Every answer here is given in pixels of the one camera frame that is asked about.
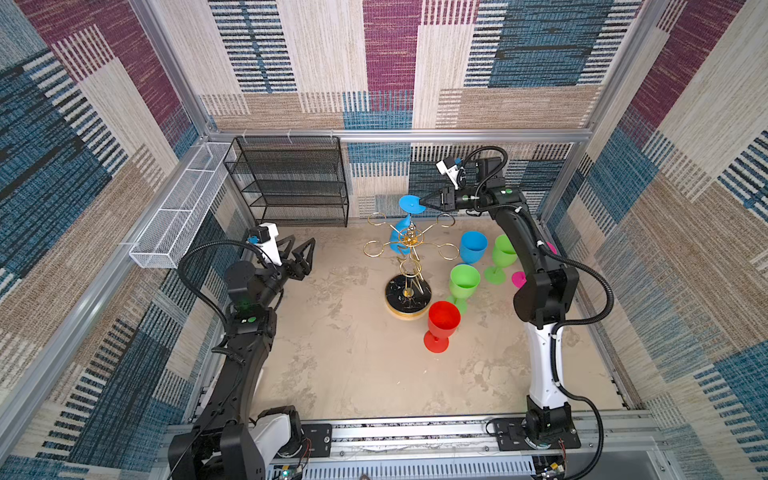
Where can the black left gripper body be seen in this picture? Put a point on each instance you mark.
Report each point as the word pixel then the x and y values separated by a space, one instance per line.
pixel 287 271

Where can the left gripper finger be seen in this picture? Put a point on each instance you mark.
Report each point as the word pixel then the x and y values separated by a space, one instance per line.
pixel 285 246
pixel 303 256

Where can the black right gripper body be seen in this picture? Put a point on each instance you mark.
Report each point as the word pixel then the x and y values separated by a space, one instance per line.
pixel 460 198

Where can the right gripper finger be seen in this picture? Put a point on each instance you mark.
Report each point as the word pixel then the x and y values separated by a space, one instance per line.
pixel 433 196
pixel 428 205

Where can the blue wine glass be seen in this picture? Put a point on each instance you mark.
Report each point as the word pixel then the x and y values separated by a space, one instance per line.
pixel 472 247
pixel 411 205

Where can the green wine glass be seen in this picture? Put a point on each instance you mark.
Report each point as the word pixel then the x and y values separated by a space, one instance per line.
pixel 464 279
pixel 503 256

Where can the pink wine glass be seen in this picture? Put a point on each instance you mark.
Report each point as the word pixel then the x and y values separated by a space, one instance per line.
pixel 519 278

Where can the red wine glass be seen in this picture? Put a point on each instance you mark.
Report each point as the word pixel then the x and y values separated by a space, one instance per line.
pixel 443 320

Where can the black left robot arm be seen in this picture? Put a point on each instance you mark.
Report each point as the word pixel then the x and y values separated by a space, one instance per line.
pixel 225 442

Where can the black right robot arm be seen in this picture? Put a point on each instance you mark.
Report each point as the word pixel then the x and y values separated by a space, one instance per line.
pixel 475 185

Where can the black mesh shelf rack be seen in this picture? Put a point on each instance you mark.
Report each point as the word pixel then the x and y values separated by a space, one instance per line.
pixel 291 181

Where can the gold wine glass rack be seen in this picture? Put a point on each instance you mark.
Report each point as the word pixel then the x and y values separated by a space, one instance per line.
pixel 408 295

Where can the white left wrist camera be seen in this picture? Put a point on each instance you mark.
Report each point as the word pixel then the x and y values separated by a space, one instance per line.
pixel 264 237

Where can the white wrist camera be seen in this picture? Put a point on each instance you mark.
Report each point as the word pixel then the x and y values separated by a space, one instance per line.
pixel 453 168
pixel 264 237

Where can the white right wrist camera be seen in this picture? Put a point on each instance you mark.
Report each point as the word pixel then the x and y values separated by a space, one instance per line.
pixel 453 168

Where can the white wire mesh basket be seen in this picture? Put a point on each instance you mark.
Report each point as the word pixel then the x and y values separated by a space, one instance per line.
pixel 173 227

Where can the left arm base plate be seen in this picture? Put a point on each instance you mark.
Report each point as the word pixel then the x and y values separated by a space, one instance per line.
pixel 313 441

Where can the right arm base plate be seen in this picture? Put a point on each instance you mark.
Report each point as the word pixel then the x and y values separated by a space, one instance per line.
pixel 510 435

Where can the aluminium front rail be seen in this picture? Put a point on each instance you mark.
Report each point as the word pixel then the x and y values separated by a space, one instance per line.
pixel 458 447

